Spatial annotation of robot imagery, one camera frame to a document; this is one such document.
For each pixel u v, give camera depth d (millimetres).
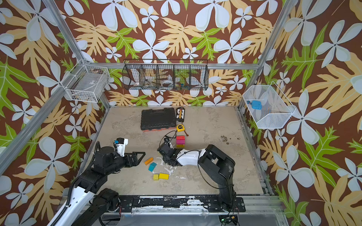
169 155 705
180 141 1009
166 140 821
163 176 836
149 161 877
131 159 648
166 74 978
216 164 507
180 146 963
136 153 652
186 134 1018
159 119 1078
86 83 854
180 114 1145
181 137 963
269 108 835
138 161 658
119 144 652
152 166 870
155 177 820
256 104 864
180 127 1043
